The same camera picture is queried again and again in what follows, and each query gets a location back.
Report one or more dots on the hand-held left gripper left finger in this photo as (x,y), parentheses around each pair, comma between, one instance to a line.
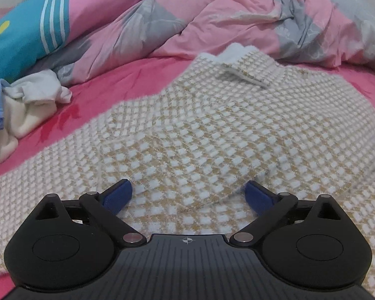
(117,195)

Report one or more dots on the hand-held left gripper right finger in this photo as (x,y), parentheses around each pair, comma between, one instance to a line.
(259,198)

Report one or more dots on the beige white checked knit jacket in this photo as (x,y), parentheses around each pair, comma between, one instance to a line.
(190,125)

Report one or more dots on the cream fleece garment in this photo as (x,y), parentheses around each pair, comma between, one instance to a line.
(22,122)

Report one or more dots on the pink grey floral quilt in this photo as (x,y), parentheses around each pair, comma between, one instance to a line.
(237,15)

